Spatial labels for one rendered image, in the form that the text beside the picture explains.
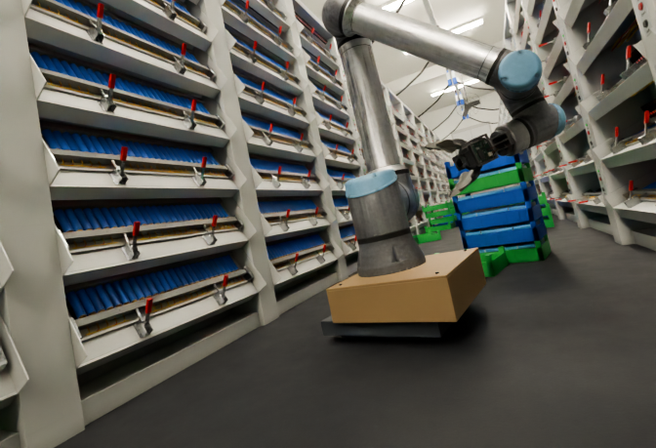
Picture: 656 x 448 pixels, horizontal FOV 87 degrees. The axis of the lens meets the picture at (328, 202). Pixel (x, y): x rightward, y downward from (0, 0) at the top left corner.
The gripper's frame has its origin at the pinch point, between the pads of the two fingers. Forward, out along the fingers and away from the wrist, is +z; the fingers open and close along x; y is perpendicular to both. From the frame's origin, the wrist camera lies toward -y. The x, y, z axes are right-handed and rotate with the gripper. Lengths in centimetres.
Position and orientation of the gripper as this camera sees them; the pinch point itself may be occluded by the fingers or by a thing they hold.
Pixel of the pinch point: (434, 172)
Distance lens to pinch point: 98.9
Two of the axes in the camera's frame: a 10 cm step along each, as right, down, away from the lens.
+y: 0.5, -1.5, -9.9
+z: -9.1, 4.0, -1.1
